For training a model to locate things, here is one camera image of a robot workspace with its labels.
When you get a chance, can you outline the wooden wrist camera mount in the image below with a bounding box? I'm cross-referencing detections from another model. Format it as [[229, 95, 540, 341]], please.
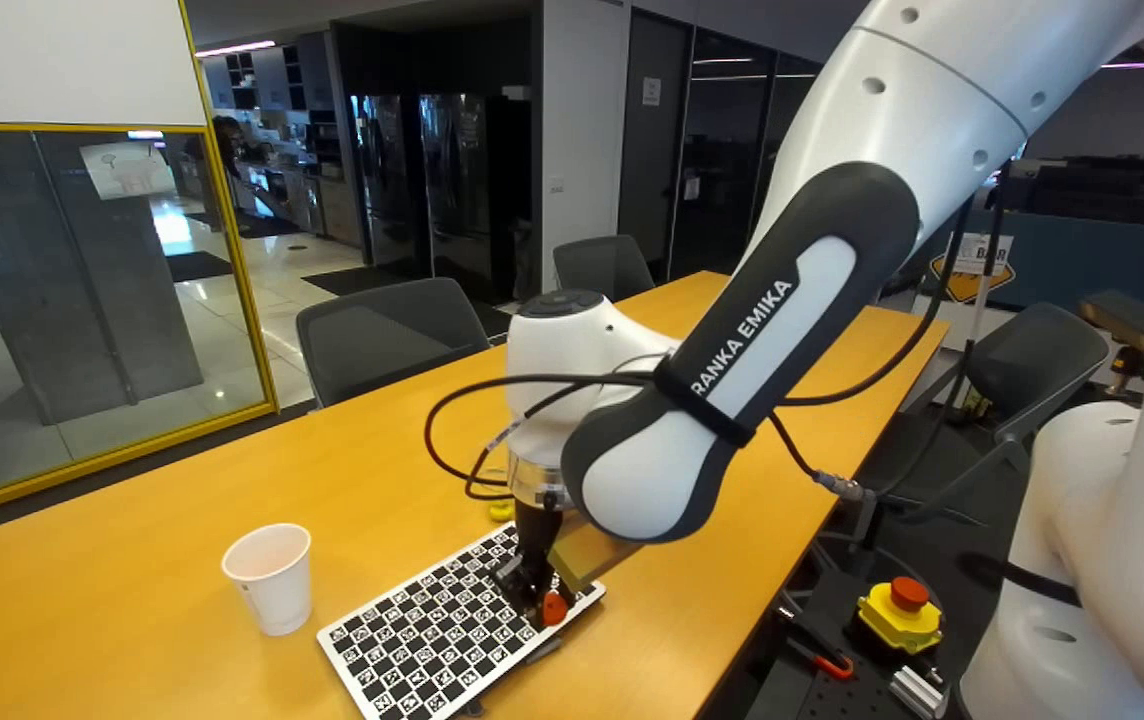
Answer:
[[547, 521, 631, 587]]

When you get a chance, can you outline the grey office chair left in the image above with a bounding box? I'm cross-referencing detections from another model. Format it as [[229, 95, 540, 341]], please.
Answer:
[[296, 276, 488, 404]]

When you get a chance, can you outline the black white checkered board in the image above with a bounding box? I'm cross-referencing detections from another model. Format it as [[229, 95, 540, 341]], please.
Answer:
[[317, 525, 604, 720]]

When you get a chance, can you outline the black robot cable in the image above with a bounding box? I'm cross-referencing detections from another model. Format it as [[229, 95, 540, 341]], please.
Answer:
[[420, 197, 989, 509]]

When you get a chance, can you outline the white paper cup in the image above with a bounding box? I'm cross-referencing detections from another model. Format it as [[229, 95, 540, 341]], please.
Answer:
[[221, 525, 311, 636]]

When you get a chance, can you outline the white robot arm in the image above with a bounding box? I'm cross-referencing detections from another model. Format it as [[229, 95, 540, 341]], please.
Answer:
[[509, 0, 1144, 720]]

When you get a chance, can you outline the yellow red emergency stop button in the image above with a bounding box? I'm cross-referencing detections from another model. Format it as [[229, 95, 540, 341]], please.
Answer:
[[857, 577, 943, 658]]

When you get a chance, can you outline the grey office chair right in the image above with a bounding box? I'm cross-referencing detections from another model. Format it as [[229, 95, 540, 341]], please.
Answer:
[[857, 305, 1110, 550]]

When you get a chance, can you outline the red handled tool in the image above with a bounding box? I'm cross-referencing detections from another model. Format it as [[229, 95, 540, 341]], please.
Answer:
[[775, 608, 857, 686]]

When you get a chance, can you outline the grey office chair far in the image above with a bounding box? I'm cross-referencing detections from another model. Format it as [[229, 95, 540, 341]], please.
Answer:
[[557, 236, 651, 300]]

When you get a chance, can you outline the orange disc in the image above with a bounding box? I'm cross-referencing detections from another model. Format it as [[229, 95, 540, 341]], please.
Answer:
[[538, 594, 571, 629]]

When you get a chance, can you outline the yellow framed glass partition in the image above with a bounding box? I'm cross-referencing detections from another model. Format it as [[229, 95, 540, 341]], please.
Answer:
[[0, 0, 278, 503]]

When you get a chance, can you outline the grey office chair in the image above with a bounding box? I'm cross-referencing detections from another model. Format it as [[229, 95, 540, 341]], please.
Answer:
[[296, 276, 488, 404], [857, 305, 1110, 550], [557, 236, 651, 300]]

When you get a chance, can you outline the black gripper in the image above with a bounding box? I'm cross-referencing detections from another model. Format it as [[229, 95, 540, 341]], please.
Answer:
[[492, 502, 571, 615]]

